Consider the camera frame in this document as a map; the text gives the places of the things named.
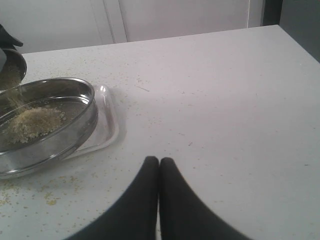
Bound stainless steel cup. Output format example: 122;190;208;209
0;48;27;92

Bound round steel mesh sieve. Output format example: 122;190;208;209
0;77;98;179

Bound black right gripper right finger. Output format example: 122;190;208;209
159;157;249;240

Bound yellow grain pile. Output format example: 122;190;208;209
0;89;66;144

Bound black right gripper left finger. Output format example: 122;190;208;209
68;156;160;240

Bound white rectangular plastic tray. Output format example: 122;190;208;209
66;85;120;160

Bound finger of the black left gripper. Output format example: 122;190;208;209
0;24;23;50

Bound white cabinet doors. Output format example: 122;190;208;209
0;0;264;53

